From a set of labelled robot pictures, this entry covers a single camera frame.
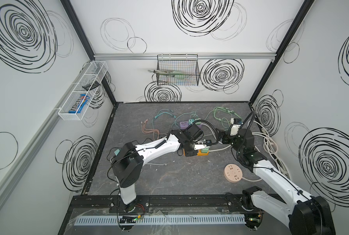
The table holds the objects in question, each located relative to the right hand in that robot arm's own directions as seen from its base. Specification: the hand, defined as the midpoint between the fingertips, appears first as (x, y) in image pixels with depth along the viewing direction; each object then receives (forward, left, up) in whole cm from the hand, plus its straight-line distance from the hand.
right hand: (223, 128), depth 82 cm
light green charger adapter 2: (+15, +12, -10) cm, 22 cm away
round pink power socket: (-19, -6, -17) cm, 26 cm away
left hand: (-7, +15, -9) cm, 19 cm away
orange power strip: (-9, +13, -13) cm, 21 cm away
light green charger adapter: (-7, +9, -14) cm, 18 cm away
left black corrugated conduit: (+14, -1, -20) cm, 24 cm away
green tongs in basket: (+31, +29, +15) cm, 45 cm away
